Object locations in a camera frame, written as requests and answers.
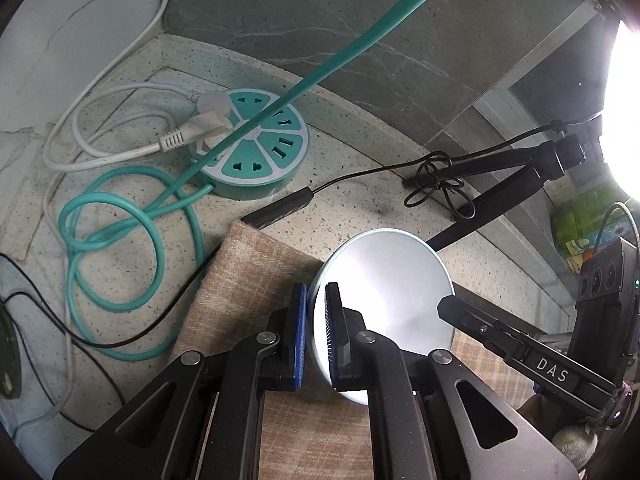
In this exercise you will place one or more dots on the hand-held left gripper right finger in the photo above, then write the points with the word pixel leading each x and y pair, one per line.
pixel 331 350

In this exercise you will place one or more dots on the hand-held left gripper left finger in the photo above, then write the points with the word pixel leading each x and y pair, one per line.
pixel 298 350

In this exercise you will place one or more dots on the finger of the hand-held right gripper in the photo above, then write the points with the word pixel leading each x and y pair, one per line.
pixel 470 320

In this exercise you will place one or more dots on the small white bowl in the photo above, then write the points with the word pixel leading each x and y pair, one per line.
pixel 390 290

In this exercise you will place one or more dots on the person's right hand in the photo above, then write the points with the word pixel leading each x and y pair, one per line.
pixel 575 447

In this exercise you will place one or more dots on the checked tablecloth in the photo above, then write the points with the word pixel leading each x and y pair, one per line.
pixel 240 280

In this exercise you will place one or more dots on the green dish soap bottle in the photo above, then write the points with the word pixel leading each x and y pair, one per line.
pixel 575 220

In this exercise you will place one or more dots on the black tripod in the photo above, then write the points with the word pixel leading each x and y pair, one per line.
pixel 505 185

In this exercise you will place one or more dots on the round teal power strip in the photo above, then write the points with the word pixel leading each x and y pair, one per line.
pixel 260 155

